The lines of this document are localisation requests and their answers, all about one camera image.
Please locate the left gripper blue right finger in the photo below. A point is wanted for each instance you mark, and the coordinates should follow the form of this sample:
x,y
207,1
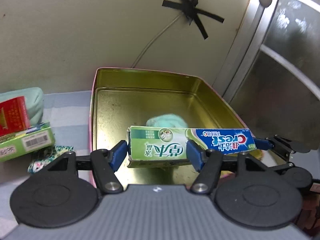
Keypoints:
x,y
196,155

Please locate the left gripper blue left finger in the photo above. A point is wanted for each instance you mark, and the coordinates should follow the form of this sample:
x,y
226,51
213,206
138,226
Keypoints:
x,y
117,155

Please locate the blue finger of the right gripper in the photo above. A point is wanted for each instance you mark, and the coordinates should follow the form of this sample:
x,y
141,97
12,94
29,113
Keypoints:
x,y
263,144

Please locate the green blue Crest toothpaste box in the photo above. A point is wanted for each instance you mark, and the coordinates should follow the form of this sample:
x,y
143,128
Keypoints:
x,y
162,146

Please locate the mint green plush toy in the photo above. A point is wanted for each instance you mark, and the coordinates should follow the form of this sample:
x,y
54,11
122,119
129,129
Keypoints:
x,y
167,120

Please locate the green patterned tissue pack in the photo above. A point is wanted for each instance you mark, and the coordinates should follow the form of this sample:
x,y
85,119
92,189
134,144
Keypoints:
x,y
44,156

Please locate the mint green pouch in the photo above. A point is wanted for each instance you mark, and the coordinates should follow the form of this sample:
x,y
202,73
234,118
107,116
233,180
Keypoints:
x,y
33,101

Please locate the green barcode box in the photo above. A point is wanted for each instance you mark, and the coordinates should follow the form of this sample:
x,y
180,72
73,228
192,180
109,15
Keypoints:
x,y
33,139

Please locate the red cigarette box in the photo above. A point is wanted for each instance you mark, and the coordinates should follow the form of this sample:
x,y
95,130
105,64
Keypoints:
x,y
14,116

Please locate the pink macaron biscuit tin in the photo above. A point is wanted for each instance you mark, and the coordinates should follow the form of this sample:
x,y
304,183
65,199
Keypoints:
x,y
122,98

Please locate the black tape cross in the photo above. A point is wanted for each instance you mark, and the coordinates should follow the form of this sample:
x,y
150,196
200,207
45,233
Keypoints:
x,y
190,11

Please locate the glass door metal frame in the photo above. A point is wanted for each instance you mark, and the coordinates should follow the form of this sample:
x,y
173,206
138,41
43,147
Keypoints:
x,y
270,76

